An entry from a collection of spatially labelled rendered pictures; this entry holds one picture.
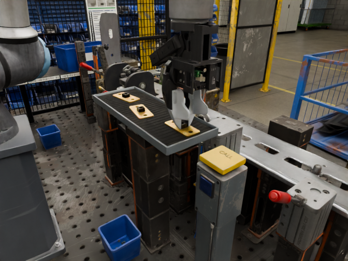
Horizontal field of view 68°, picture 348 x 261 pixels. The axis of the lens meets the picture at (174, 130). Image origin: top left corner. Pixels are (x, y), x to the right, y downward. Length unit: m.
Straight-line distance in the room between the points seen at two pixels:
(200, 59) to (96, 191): 0.82
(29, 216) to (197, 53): 0.63
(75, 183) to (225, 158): 0.86
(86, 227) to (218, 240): 0.57
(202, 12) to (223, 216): 0.36
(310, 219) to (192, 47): 0.40
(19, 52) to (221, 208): 0.60
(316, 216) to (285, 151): 0.31
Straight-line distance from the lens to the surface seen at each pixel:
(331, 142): 2.95
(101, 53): 1.31
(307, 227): 0.61
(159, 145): 0.50
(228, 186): 0.47
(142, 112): 0.64
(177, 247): 0.91
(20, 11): 0.77
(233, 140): 0.70
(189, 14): 0.45
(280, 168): 0.77
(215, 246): 0.57
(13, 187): 0.79
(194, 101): 0.54
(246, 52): 4.16
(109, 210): 1.05
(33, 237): 0.90
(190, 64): 0.45
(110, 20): 1.63
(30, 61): 0.78
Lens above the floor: 1.41
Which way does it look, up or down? 27 degrees down
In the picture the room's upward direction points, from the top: straight up
